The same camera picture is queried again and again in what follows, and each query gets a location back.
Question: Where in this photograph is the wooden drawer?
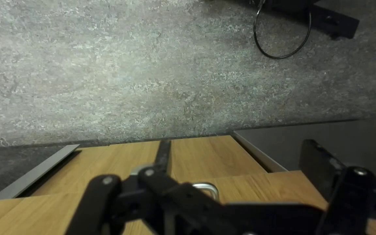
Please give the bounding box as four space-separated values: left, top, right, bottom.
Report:
34 136 267 196
0 168 376 235

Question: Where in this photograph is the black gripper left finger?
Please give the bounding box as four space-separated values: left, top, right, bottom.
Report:
154 139 171 173

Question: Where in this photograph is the black thin floor cable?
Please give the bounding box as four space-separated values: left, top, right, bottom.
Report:
252 0 314 61

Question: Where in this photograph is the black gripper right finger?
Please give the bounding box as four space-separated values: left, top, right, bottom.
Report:
299 139 346 203

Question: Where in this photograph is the lower wooden drawer front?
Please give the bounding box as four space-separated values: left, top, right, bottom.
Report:
34 136 267 196

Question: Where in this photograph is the steel drawer handle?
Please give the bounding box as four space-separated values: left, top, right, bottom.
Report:
193 183 220 200

